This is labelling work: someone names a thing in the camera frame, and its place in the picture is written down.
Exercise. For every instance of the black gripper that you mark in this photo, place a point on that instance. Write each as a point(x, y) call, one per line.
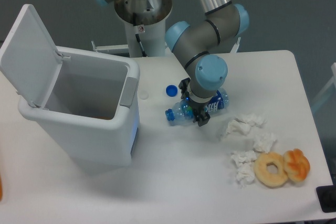
point(196, 103)

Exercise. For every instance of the blue label plastic bottle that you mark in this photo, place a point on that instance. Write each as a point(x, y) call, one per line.
point(181, 113)

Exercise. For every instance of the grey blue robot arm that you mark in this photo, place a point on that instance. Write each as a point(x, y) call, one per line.
point(207, 72)

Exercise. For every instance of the blue bottle cap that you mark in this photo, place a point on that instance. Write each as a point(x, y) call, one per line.
point(171, 90)

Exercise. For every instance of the crumpled white tissue upper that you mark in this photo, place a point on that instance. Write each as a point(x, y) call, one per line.
point(241, 125)

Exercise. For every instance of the crumpled white tissue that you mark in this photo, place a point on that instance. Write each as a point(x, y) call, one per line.
point(244, 161)
point(241, 125)
point(264, 142)

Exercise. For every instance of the crumpled white tissue lower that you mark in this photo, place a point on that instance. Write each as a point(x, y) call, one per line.
point(244, 161)

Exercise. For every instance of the crumpled white tissue middle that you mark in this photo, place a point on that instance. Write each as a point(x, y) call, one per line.
point(264, 142)

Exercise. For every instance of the white trash bin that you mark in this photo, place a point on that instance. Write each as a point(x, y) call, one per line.
point(92, 112)

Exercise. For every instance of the orange glazed twisted bun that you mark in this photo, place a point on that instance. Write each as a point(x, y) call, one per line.
point(296, 165)

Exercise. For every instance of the black device at edge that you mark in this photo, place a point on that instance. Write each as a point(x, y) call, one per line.
point(326, 197)

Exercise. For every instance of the white trash bin lid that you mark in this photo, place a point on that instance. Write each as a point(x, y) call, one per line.
point(30, 59)

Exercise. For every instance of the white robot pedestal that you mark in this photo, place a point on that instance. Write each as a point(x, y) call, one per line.
point(147, 35)

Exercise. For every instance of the plain ring doughnut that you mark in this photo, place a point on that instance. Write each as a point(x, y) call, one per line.
point(269, 169)

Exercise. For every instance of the white frame at right edge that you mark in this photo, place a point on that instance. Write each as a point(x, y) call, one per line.
point(327, 91)

